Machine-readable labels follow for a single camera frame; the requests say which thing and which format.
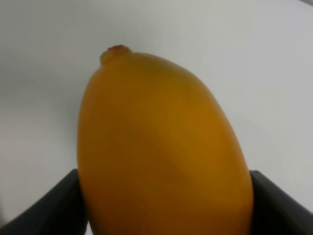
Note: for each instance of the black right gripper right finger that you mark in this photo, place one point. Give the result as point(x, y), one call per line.
point(275, 212)

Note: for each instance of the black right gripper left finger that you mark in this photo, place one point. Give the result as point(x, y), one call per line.
point(59, 212)

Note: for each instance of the yellow orange mango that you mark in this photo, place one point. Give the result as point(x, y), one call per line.
point(156, 154)

